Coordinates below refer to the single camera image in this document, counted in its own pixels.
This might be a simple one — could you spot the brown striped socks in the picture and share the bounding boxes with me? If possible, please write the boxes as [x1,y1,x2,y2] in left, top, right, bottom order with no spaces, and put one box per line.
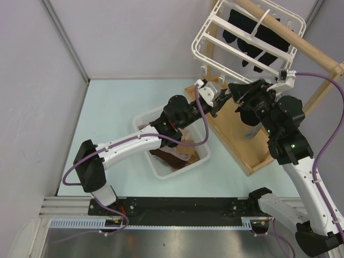
[149,149,188,169]

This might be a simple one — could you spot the wooden drying rack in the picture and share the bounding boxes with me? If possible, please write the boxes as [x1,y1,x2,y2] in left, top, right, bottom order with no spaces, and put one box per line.
[201,1,343,176]

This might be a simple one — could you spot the black striped socks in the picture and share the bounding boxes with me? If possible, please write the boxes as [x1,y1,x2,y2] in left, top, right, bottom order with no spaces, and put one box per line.
[235,106,260,126]

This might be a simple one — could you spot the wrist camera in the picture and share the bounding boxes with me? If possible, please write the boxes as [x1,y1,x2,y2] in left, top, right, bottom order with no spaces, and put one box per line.
[267,69,296,96]
[194,80,221,108]

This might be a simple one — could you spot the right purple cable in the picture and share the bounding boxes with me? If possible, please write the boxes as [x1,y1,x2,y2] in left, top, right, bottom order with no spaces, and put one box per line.
[252,71,344,258]

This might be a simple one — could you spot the white corner clip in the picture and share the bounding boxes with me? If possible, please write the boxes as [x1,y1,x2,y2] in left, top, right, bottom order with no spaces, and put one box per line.
[218,75,225,84]

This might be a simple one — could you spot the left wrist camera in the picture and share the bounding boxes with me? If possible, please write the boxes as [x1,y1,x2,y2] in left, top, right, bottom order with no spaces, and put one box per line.
[194,80,221,108]

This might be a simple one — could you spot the purple cable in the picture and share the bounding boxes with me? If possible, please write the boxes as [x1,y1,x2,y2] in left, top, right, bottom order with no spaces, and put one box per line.
[252,71,344,258]
[51,84,210,244]

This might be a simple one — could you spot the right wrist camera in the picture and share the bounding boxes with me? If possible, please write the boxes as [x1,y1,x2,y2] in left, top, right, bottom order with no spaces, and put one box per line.
[267,69,296,96]

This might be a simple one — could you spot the white plastic basket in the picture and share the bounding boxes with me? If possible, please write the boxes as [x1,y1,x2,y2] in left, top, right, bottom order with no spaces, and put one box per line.
[132,106,211,180]

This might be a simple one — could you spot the black hanging socks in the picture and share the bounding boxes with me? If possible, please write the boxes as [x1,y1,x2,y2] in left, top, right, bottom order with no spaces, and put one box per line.
[222,8,292,73]

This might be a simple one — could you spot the white clip hanger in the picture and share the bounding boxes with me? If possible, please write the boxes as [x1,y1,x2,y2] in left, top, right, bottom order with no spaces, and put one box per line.
[191,1,297,83]

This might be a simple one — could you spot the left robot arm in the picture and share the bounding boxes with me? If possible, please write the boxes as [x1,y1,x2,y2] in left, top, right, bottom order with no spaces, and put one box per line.
[72,90,231,215]

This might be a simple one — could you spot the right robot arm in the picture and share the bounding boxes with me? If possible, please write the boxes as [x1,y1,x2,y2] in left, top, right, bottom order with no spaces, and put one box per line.
[228,79,343,257]

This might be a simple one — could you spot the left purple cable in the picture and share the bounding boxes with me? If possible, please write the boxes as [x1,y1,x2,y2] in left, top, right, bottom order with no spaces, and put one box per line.
[51,84,210,244]

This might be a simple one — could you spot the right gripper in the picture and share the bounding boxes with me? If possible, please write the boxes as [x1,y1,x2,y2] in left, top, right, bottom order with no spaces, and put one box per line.
[228,77,278,136]

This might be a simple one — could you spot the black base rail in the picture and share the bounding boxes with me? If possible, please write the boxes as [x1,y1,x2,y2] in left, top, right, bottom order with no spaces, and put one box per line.
[88,196,269,228]

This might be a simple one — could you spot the beige socks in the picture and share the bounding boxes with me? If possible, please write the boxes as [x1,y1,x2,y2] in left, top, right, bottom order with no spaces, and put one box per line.
[160,129,200,164]

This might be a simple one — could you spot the grey socks pair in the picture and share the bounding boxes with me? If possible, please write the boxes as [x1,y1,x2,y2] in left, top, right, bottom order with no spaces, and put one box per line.
[244,123,262,140]

